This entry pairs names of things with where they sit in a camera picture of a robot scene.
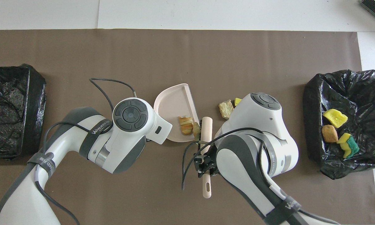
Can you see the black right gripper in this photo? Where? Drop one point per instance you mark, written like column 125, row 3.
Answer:
column 213, row 157

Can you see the beige hand brush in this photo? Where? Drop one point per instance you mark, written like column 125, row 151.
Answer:
column 206, row 131

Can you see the rounded beige rock piece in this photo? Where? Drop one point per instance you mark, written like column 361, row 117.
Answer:
column 196, row 130

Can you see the orange striped rock piece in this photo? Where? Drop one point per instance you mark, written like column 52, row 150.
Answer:
column 186, row 125

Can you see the long beige rock piece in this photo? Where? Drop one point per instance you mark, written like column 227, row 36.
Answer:
column 226, row 109

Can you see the pink plastic dustpan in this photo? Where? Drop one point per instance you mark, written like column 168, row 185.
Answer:
column 172, row 106

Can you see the yellow sponge piece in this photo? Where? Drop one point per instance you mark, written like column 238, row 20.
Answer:
column 335, row 118
column 237, row 101

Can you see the brown cork-like piece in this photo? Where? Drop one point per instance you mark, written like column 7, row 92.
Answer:
column 329, row 133

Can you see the yellow and green sponge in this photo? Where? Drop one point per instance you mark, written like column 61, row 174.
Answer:
column 350, row 147

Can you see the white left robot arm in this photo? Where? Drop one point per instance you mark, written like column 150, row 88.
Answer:
column 125, row 134

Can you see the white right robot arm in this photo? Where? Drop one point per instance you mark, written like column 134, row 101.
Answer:
column 256, row 140

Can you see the crumpled black bag bin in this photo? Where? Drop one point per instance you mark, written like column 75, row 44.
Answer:
column 362, row 90

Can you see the boxy black bag bin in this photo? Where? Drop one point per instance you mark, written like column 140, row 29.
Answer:
column 9, row 109

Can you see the brown paper table mat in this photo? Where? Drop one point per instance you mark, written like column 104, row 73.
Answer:
column 175, row 47

